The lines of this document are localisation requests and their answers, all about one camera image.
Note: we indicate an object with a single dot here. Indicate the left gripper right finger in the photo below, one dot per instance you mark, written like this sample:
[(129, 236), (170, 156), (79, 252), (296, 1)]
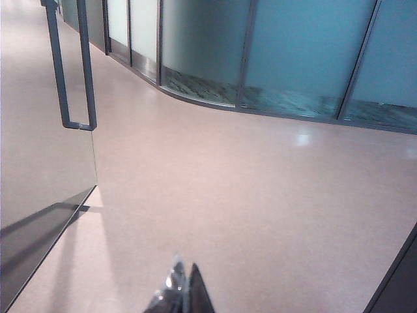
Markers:
[(198, 296)]

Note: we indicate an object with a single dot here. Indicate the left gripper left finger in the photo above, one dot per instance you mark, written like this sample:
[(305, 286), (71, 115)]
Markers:
[(172, 293)]

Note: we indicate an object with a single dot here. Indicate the clear glass door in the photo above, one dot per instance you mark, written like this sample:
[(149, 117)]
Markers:
[(29, 156)]

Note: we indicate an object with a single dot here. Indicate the curved frosted glass partition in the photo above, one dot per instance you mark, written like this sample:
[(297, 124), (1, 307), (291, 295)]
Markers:
[(293, 49)]

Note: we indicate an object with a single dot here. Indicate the dark grey door frame post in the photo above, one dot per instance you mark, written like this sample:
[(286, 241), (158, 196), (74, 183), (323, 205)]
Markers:
[(400, 287)]

